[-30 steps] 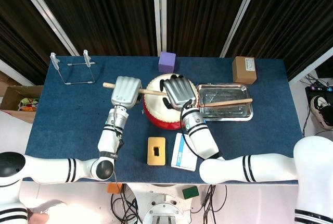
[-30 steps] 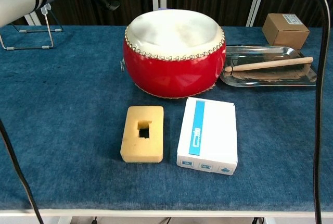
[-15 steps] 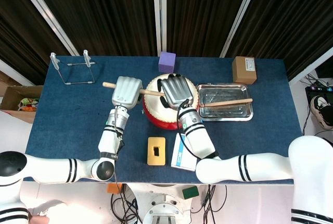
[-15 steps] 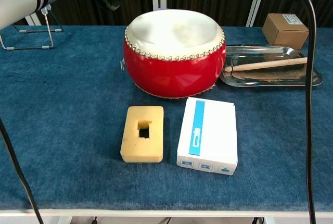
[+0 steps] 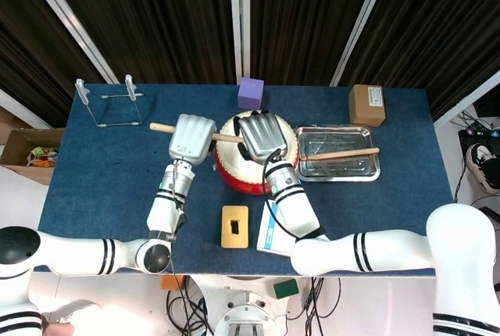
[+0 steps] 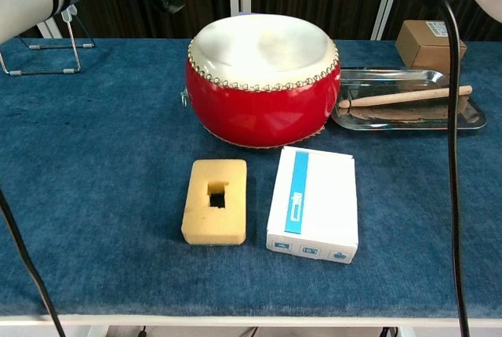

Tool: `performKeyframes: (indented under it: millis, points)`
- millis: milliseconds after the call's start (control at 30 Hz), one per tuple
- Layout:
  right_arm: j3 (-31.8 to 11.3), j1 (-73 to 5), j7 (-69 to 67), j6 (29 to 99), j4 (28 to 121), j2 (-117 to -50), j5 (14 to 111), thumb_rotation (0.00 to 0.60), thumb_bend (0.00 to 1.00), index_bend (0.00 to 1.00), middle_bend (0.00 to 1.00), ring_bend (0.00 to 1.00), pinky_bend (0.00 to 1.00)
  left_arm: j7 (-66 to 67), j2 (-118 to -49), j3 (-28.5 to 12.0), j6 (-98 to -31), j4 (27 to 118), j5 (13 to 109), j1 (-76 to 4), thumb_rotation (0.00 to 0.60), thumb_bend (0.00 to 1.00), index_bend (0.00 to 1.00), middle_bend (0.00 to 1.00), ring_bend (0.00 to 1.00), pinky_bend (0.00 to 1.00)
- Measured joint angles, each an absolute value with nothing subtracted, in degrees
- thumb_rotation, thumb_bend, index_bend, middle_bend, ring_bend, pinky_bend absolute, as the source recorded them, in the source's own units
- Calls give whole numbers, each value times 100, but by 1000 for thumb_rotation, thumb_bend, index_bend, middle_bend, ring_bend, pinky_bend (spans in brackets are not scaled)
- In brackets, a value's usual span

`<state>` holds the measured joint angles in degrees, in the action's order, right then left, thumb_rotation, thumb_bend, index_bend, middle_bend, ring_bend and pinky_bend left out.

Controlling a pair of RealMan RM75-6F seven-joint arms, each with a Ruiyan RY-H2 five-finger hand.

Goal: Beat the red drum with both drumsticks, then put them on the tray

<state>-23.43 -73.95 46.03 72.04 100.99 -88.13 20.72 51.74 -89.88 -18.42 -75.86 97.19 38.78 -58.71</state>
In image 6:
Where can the wooden drumstick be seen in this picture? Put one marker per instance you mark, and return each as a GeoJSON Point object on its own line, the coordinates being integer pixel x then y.
{"type": "Point", "coordinates": [404, 98]}

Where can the red drum with white skin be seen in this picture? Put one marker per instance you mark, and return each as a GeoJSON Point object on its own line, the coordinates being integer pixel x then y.
{"type": "Point", "coordinates": [259, 106]}

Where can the blue fabric table mat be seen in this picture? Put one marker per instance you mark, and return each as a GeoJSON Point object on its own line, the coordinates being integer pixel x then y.
{"type": "Point", "coordinates": [98, 137]}

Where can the yellow sponge with rectangular hole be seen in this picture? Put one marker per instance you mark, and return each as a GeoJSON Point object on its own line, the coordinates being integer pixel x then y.
{"type": "Point", "coordinates": [200, 219]}

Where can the rectangular metal tray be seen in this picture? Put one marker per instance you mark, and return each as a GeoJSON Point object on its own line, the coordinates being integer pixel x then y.
{"type": "Point", "coordinates": [392, 119]}

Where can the small brown cardboard box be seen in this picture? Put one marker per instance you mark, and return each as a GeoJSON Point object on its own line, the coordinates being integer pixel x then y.
{"type": "Point", "coordinates": [425, 45]}

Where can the white box with blue stripe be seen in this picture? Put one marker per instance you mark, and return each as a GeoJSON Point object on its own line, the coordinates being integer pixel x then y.
{"type": "Point", "coordinates": [329, 204]}

